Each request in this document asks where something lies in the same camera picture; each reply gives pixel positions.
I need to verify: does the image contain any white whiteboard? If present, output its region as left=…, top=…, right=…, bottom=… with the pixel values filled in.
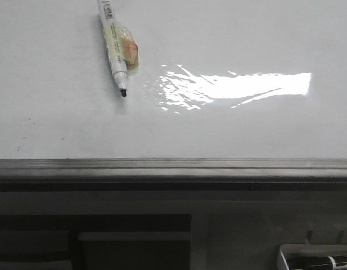
left=0, top=1, right=347, bottom=191

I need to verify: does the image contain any dark box under whiteboard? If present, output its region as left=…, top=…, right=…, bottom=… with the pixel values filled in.
left=78, top=231, right=191, bottom=269

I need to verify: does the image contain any black marker in tray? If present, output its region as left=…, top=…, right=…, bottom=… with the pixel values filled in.
left=286, top=255, right=347, bottom=270

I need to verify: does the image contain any white marker tray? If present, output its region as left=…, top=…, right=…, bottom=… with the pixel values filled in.
left=277, top=244, right=347, bottom=269

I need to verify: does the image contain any white marker with taped magnet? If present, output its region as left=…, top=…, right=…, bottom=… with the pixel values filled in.
left=97, top=0, right=139, bottom=97

